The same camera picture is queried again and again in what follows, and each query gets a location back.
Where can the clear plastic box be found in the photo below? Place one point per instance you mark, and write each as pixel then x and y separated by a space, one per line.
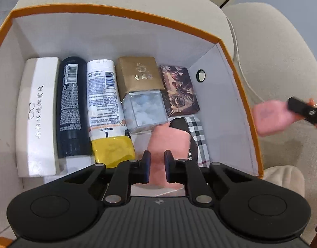
pixel 145 111

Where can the beige cloth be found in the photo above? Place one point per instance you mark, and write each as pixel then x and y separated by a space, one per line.
pixel 285 183

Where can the white lotion tube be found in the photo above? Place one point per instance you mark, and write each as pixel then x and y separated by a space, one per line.
pixel 101 95

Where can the dark patterned card box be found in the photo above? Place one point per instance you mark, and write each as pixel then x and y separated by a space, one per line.
pixel 179 90

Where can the beige sofa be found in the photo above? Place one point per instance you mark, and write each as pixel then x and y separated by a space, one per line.
pixel 277 56

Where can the pink soft pouch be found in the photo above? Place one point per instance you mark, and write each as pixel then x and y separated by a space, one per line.
pixel 171 139
pixel 269 116

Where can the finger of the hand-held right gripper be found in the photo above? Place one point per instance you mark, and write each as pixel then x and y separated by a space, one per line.
pixel 303 109

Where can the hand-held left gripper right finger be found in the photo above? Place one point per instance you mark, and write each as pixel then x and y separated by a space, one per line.
pixel 167 169

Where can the orange-rimmed white storage box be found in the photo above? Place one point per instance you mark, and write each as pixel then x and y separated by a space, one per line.
pixel 122 38

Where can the dark blue bottle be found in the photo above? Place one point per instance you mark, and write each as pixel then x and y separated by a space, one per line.
pixel 71 108

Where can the long white box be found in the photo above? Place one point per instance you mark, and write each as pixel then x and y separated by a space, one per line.
pixel 37 113

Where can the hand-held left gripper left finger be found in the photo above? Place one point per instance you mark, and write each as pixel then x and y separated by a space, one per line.
pixel 147 169

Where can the gold gift box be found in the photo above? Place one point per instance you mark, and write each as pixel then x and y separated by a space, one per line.
pixel 137 75

